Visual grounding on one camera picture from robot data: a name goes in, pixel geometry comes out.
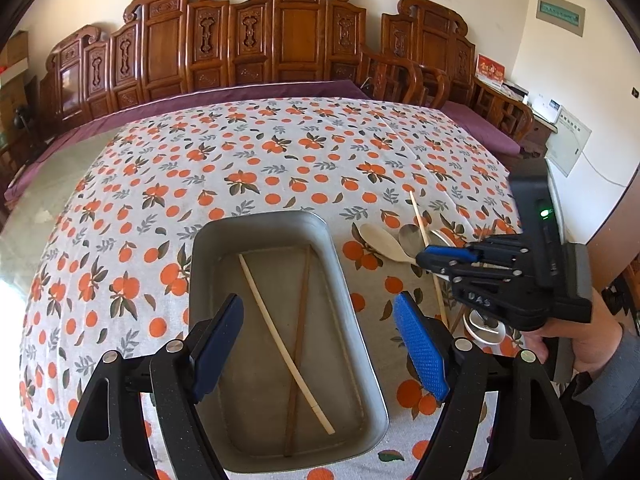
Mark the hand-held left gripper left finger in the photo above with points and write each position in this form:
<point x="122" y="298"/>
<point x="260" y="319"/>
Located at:
<point x="220" y="345"/>

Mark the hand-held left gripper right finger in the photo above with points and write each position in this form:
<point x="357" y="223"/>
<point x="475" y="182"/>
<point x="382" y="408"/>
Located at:
<point x="420" y="345"/>

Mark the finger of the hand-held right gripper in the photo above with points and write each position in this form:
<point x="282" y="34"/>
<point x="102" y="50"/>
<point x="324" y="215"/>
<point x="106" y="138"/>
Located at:
<point x="440" y="266"/>
<point x="450" y="252"/>

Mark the metal spoon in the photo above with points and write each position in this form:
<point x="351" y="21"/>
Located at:
<point x="411" y="244"/>

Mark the light wooden chopstick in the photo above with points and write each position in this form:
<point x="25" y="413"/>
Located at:
<point x="265" y="310"/>
<point x="419" y="220"/>

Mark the wooden spoon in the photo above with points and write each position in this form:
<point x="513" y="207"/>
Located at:
<point x="380" y="242"/>

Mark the white plastic spoon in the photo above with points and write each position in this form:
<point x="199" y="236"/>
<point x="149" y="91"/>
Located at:
<point x="485" y="331"/>

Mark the rectangular metal tray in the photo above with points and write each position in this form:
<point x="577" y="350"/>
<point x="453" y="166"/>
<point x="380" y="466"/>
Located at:
<point x="240" y="410"/>

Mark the dark brown chopstick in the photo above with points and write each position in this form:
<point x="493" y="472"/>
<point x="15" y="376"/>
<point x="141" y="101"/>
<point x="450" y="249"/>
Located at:
<point x="301" y="305"/>

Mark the person's right forearm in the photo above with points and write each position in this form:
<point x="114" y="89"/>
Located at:
<point x="615" y="400"/>

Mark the person's right hand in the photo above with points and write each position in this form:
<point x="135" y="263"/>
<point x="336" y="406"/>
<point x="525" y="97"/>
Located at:
<point x="600" y="340"/>

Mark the short purple bench cushion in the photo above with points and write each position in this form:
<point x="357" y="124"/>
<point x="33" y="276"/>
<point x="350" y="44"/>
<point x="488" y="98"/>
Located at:
<point x="480" y="125"/>

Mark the white printed board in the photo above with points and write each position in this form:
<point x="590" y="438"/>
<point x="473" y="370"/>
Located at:
<point x="570" y="140"/>

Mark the wooden side table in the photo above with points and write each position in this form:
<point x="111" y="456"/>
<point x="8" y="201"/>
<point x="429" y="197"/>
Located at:
<point x="540" y="132"/>

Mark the white desktop device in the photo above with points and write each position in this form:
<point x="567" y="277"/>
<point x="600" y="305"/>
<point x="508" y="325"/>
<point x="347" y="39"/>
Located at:
<point x="546" y="109"/>

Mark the wooden armchair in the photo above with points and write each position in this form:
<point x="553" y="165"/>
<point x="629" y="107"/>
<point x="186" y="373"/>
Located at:
<point x="400" y="75"/>

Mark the orange fruit print tablecloth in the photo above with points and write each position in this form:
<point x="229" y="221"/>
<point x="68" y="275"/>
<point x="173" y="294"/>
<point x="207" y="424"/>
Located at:
<point x="200" y="160"/>

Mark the red gift box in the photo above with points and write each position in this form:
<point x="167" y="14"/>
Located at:
<point x="490" y="67"/>

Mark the carved wooden bench backrest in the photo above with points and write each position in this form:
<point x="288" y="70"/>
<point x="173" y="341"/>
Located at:
<point x="435" y="40"/>
<point x="300" y="35"/>
<point x="75" y="80"/>
<point x="165" y="45"/>

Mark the black desk lamp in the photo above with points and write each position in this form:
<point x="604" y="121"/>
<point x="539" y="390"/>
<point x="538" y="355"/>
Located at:
<point x="21" y="117"/>

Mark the cardboard box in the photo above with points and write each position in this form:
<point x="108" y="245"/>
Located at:
<point x="15" y="50"/>

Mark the grey green wall sign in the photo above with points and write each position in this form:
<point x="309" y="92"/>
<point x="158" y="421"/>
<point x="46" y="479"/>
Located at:
<point x="561" y="14"/>

